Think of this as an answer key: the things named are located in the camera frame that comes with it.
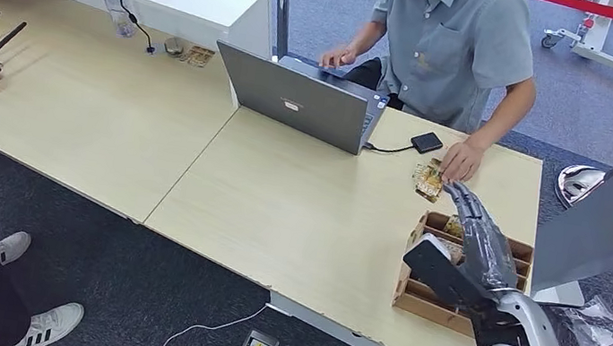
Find person's left hand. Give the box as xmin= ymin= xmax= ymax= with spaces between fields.
xmin=436 ymin=136 xmax=487 ymax=190

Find white desk frame beam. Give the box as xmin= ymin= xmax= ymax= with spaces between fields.
xmin=261 ymin=289 xmax=462 ymax=346

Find black chair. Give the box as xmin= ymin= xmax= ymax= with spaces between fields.
xmin=337 ymin=52 xmax=411 ymax=112

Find wooden card holder box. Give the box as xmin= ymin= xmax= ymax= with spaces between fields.
xmin=387 ymin=207 xmax=539 ymax=346

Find grey laptop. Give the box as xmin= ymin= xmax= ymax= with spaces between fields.
xmin=203 ymin=40 xmax=395 ymax=160

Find black device cable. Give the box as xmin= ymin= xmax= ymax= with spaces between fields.
xmin=112 ymin=0 xmax=164 ymax=56

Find metal pole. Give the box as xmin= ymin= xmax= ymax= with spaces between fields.
xmin=261 ymin=0 xmax=298 ymax=63

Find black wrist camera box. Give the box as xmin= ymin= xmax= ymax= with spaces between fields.
xmin=395 ymin=229 xmax=505 ymax=321

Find black drive cable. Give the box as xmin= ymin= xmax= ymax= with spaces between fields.
xmin=362 ymin=138 xmax=414 ymax=159

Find person's right hand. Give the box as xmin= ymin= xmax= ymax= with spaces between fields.
xmin=318 ymin=40 xmax=362 ymax=76

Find black external drive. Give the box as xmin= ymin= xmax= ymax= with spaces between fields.
xmin=408 ymin=129 xmax=445 ymax=159

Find chrome round stanchion base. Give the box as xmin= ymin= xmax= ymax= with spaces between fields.
xmin=551 ymin=161 xmax=609 ymax=214

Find clear plastic bag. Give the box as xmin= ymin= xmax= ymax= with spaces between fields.
xmin=94 ymin=0 xmax=142 ymax=41

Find stack of patterned cards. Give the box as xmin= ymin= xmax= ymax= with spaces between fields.
xmin=178 ymin=42 xmax=217 ymax=71

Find crumpled clear plastic wrap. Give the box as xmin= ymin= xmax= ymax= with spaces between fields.
xmin=557 ymin=290 xmax=613 ymax=346

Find white floor cable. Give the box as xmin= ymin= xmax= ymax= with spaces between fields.
xmin=157 ymin=289 xmax=271 ymax=346

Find patterned card in holder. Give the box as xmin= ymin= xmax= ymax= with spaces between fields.
xmin=441 ymin=214 xmax=468 ymax=240
xmin=434 ymin=237 xmax=467 ymax=265

